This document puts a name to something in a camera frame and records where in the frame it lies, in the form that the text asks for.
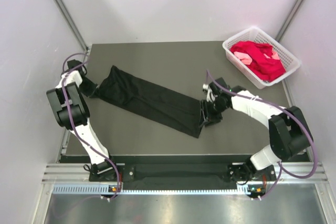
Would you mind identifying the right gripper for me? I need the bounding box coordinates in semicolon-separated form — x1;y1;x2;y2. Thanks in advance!
199;98;229;127

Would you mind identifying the black t shirt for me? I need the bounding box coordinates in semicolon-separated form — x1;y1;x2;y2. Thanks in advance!
93;66;202;138

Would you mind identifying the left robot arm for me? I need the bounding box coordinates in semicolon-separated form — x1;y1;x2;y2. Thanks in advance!
46;60;121;182

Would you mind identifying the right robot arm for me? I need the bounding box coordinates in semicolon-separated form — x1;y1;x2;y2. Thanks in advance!
200;78;313;180

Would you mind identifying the pink t shirt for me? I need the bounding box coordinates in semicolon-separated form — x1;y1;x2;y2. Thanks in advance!
234;51;253;66

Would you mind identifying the red t shirt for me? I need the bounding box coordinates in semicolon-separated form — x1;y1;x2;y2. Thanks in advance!
230;41;286;82

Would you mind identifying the white plastic basket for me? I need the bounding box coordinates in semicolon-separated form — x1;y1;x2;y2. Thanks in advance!
223;27;301;89

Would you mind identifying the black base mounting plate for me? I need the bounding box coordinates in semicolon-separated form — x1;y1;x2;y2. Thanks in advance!
89;155;276;189

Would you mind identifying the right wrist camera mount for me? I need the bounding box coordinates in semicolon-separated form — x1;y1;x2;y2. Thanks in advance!
202;83;216;103

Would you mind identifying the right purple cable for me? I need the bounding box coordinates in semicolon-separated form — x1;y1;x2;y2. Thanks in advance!
204;69;320;200

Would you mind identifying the slotted cable duct rail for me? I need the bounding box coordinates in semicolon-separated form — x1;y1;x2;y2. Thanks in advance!
52;184;264;196

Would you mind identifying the left aluminium frame post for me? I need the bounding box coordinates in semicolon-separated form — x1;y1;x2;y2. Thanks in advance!
54;0;89;51

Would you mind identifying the aluminium frame post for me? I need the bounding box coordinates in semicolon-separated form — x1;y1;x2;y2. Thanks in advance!
54;0;89;51
275;0;305;42

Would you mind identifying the right aluminium frame post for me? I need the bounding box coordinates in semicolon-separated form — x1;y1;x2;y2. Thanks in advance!
275;0;305;42

